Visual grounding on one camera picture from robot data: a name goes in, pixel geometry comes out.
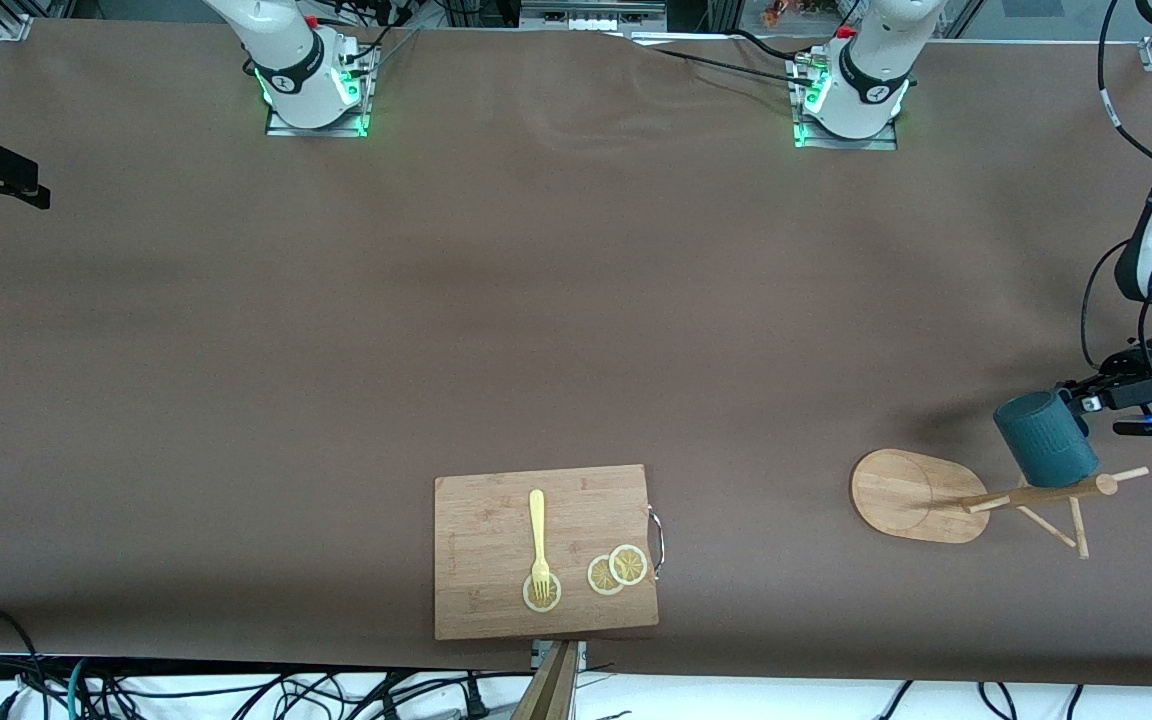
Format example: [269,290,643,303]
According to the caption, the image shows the yellow plastic fork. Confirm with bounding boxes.
[529,489,552,606]

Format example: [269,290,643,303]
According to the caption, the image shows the brown table cover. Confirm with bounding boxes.
[0,18,1152,691]

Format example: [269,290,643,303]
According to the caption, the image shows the dark teal cup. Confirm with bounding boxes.
[994,390,1102,489]

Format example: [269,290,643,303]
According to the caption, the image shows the metal bracket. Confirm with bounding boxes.
[531,640,588,671]

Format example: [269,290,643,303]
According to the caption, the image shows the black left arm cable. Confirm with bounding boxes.
[1081,0,1152,371]

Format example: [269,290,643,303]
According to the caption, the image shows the orange toy items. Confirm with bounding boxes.
[761,0,837,26]

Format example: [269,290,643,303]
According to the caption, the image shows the wooden cutting board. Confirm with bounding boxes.
[434,463,661,642]

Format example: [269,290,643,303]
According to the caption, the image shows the aluminium frame post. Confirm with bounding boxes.
[0,0,77,41]

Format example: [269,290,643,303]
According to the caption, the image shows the long black table cable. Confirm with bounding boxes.
[626,28,822,89]

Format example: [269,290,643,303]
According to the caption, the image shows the wooden beam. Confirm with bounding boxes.
[511,640,579,720]

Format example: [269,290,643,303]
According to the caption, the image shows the grey power strip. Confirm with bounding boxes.
[521,0,667,31]

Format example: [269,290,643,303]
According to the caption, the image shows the wooden cup rack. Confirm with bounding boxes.
[850,448,1150,559]

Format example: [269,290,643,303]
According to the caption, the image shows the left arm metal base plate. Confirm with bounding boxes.
[791,55,899,151]

